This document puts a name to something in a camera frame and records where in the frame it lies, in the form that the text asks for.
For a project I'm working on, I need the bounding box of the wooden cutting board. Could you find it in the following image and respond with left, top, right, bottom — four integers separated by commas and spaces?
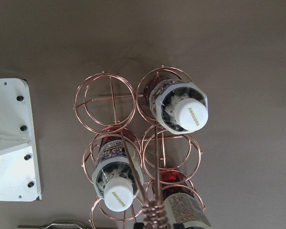
16, 221, 90, 229

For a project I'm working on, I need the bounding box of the copper wire bottle basket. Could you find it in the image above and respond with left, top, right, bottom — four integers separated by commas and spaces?
74, 66, 205, 229

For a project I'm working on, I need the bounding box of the tea bottle front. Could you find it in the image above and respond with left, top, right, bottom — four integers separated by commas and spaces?
143, 76, 209, 135

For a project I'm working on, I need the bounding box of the tea bottle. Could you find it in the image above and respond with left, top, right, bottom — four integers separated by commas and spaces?
92, 126, 143, 212
143, 76, 209, 135
161, 170, 212, 229

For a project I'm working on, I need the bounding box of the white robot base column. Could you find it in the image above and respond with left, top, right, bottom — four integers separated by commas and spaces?
0, 78, 41, 202

